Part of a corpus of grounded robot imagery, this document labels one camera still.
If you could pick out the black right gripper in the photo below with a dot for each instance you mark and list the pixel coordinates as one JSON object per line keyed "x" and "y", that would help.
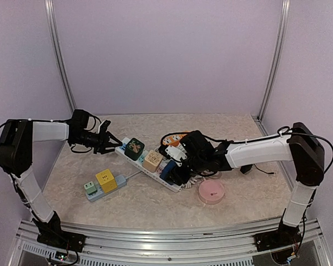
{"x": 178, "y": 177}

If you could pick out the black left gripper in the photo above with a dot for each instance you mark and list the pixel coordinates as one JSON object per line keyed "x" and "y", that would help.
{"x": 102, "y": 149}

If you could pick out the blue cube adapter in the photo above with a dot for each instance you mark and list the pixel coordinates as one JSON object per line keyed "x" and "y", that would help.
{"x": 165, "y": 174}

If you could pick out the long white power strip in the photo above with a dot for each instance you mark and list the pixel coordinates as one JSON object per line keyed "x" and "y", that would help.
{"x": 138, "y": 164}

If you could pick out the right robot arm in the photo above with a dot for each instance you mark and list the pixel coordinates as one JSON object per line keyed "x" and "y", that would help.
{"x": 294, "y": 144}

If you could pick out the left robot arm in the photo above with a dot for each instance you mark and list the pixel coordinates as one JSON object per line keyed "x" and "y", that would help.
{"x": 16, "y": 157}

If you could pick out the pink round socket hub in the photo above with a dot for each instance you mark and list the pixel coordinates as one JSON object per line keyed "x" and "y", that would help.
{"x": 211, "y": 191}

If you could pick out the light green plug adapter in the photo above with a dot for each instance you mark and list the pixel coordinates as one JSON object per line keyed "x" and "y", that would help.
{"x": 90, "y": 188}

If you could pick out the beige cube adapter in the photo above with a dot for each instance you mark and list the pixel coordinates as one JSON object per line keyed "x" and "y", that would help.
{"x": 152, "y": 161}

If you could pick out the dark green cube adapter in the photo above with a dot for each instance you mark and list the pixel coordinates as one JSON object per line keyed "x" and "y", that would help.
{"x": 134, "y": 148}

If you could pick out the yellow cube adapter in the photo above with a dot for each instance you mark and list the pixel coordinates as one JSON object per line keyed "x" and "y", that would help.
{"x": 106, "y": 181}

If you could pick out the orange power strip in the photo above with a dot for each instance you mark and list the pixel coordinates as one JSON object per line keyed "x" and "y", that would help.
{"x": 172, "y": 139}

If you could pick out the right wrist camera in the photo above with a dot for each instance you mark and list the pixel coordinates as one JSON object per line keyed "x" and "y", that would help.
{"x": 177, "y": 155}

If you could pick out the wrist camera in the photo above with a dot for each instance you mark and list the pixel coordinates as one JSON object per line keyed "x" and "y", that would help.
{"x": 177, "y": 155}
{"x": 103, "y": 126}

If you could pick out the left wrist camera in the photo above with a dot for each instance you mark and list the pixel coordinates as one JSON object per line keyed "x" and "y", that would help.
{"x": 103, "y": 126}

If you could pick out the aluminium front rail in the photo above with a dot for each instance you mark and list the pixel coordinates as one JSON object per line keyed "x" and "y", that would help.
{"x": 226, "y": 245}

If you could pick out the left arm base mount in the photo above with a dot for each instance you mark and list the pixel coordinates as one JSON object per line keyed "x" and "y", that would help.
{"x": 63, "y": 240}

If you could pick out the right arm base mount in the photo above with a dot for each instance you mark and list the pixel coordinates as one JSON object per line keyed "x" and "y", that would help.
{"x": 284, "y": 235}

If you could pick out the left aluminium frame post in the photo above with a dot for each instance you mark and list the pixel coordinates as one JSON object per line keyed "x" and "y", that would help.
{"x": 53, "y": 30}

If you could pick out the aluminium frame post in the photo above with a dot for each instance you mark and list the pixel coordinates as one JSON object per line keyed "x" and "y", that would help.
{"x": 53, "y": 30}
{"x": 280, "y": 38}

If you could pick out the right aluminium frame post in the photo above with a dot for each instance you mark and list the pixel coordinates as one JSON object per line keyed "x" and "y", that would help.
{"x": 280, "y": 38}

